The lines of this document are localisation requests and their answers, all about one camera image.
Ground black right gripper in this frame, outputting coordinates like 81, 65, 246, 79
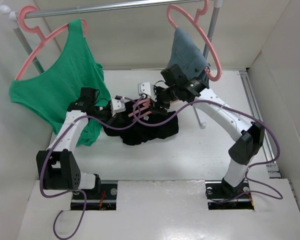
148, 85, 179, 116

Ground pink plastic hanger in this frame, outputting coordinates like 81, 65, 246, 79
125, 99, 188, 125

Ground black t shirt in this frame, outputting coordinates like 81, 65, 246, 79
103, 101, 179, 146

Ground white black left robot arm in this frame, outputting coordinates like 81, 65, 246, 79
36, 87, 126, 199

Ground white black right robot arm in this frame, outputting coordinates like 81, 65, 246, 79
150, 64, 265, 198

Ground pink hanger with jeans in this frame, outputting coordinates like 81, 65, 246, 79
166, 0, 223, 82

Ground pink hanger with green top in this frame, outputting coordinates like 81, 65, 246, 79
14, 5, 89, 82

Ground blue denim shorts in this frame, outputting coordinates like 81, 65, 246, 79
167, 27, 209, 88

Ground green tank top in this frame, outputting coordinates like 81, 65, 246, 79
9, 18, 111, 134

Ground metal clothes rack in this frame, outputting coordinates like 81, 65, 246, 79
0, 0, 225, 130

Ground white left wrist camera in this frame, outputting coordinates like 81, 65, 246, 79
110, 95, 126, 117

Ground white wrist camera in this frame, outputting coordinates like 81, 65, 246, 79
110, 95, 126, 117
137, 82, 157, 102

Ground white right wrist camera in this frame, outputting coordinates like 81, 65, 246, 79
137, 82, 157, 102

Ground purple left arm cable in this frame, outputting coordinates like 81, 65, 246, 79
39, 95, 151, 238

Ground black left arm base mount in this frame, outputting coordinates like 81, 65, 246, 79
70, 180, 118, 211

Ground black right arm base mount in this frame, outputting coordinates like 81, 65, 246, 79
205, 180, 254, 210

